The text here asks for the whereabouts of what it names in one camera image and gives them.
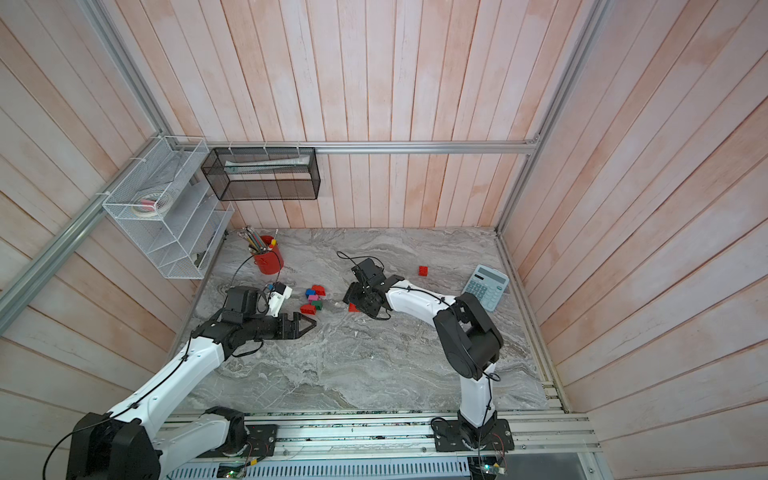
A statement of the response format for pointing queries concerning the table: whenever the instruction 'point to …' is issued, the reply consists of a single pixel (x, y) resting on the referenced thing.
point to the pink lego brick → (313, 297)
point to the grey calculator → (488, 286)
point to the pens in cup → (256, 244)
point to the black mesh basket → (263, 173)
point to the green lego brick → (317, 303)
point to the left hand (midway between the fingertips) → (304, 328)
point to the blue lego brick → (309, 292)
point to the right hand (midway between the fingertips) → (349, 301)
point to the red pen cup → (269, 261)
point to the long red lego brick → (352, 308)
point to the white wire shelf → (183, 242)
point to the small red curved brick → (308, 309)
